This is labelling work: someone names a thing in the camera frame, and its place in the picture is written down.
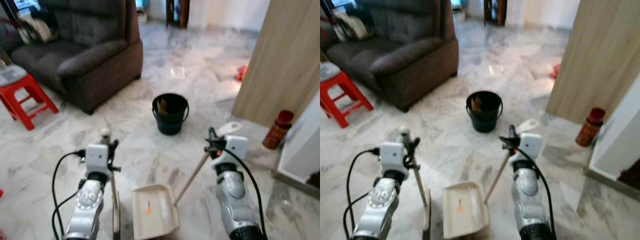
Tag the wooden stick broom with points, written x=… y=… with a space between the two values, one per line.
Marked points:
x=421 y=187
x=114 y=195

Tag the beige plastic dustpan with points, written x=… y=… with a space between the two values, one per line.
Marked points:
x=465 y=212
x=155 y=210

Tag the small orange red floor item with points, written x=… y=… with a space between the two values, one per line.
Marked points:
x=241 y=73
x=555 y=71

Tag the black plastic bucket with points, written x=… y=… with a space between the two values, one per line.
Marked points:
x=170 y=122
x=484 y=121

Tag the brown scrap in bucket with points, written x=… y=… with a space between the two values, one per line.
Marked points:
x=162 y=106
x=476 y=104

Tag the red cylindrical canister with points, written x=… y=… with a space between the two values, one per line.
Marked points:
x=589 y=129
x=276 y=132

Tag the dark brown fabric sofa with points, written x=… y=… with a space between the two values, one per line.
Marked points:
x=405 y=60
x=90 y=60

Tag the white cabinet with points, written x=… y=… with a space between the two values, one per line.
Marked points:
x=302 y=145
x=620 y=135

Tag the red plastic stool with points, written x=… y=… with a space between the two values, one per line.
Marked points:
x=22 y=87
x=342 y=82

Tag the dark brown low object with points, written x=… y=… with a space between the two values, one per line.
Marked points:
x=314 y=180
x=630 y=176

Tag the light wooden cabinet panel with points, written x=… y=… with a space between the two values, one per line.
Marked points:
x=280 y=60
x=595 y=55

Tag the white item on stool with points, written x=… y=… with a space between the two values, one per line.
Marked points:
x=327 y=71
x=10 y=74

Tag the beige patterned cushion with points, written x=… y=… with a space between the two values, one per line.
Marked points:
x=36 y=27
x=350 y=26

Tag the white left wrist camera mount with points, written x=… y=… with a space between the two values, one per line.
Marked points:
x=392 y=156
x=96 y=157

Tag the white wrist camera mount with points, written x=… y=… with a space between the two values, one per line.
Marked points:
x=531 y=145
x=236 y=147
x=96 y=157
x=392 y=156

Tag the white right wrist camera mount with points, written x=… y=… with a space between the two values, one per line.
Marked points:
x=236 y=147
x=531 y=145

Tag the dark wooden door frame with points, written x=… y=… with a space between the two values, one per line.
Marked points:
x=177 y=14
x=495 y=12

